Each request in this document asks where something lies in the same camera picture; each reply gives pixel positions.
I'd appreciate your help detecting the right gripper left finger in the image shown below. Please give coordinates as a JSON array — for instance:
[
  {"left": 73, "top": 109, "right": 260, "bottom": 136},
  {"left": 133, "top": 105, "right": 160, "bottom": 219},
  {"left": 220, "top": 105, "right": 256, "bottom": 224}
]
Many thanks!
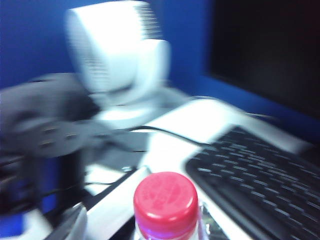
[{"left": 46, "top": 201, "right": 89, "bottom": 240}]

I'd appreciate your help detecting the clear plastic water bottle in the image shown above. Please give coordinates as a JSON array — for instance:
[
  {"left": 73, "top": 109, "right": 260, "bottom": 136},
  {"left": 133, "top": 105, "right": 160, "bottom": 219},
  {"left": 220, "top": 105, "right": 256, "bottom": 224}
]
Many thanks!
[{"left": 133, "top": 219, "right": 201, "bottom": 240}]

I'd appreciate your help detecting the white desk fan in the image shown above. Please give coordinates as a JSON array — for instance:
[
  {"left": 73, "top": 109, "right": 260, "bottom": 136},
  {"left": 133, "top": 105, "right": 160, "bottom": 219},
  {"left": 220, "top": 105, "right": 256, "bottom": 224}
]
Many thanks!
[{"left": 64, "top": 0, "right": 176, "bottom": 126}]

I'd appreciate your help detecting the blue office partition panel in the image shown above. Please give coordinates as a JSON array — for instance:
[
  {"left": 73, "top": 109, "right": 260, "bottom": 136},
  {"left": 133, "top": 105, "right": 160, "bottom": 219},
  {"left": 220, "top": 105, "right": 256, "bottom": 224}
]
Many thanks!
[{"left": 0, "top": 0, "right": 320, "bottom": 141}]

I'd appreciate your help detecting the black computer monitor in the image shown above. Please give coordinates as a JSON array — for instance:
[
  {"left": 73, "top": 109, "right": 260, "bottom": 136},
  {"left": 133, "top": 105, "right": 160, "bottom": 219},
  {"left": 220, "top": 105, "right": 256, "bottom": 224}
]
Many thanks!
[{"left": 199, "top": 0, "right": 320, "bottom": 121}]

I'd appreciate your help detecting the black computer keyboard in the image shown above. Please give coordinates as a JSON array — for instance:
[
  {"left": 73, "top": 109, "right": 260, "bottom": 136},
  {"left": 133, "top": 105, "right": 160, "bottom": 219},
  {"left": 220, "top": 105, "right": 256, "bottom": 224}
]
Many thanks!
[{"left": 184, "top": 124, "right": 320, "bottom": 240}]

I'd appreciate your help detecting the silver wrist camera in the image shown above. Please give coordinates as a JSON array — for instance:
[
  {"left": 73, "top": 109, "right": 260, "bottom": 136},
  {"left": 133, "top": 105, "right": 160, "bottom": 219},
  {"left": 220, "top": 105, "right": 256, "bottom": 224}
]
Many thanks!
[{"left": 84, "top": 166, "right": 152, "bottom": 240}]

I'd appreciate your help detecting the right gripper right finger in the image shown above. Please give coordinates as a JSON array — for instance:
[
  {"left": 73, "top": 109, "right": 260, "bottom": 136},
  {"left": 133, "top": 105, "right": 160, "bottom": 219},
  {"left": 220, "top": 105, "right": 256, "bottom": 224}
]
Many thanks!
[{"left": 198, "top": 201, "right": 216, "bottom": 240}]

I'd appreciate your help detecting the red bottle cap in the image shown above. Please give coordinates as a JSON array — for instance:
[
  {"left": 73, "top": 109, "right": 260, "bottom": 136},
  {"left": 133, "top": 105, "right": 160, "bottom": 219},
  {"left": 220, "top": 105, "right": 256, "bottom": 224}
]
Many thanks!
[{"left": 133, "top": 171, "right": 200, "bottom": 235}]

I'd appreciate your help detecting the white raised desk board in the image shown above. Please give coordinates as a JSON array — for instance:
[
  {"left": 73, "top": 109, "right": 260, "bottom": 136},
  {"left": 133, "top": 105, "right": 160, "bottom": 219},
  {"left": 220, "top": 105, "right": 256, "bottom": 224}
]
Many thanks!
[{"left": 84, "top": 97, "right": 308, "bottom": 240}]

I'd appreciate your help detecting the thick black keyboard cable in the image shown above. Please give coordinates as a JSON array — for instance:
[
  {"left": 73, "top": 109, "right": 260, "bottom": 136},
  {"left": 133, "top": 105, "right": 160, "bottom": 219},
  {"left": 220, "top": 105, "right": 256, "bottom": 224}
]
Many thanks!
[{"left": 129, "top": 124, "right": 213, "bottom": 148}]

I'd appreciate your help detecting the dark grey cloth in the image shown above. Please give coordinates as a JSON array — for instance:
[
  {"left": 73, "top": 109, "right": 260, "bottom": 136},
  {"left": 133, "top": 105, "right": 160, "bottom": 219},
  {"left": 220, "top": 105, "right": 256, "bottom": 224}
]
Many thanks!
[{"left": 0, "top": 72, "right": 151, "bottom": 156}]

